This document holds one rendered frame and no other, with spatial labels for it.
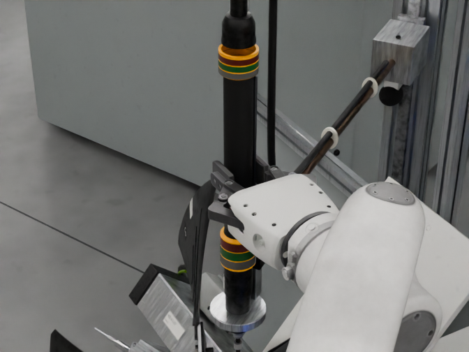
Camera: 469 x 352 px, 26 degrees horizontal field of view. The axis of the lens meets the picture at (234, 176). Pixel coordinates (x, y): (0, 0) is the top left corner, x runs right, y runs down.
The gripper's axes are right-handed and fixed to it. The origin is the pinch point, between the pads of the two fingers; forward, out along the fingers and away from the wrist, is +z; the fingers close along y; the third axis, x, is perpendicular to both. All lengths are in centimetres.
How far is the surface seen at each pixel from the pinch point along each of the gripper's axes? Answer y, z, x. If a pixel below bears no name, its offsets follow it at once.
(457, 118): 70, 40, -32
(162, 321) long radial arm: 7, 39, -54
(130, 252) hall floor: 65, 196, -165
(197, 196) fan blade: 12.0, 34.6, -27.4
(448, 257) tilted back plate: 41, 7, -32
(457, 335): 60, 22, -68
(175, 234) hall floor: 84, 198, -165
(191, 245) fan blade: 8.7, 30.9, -33.5
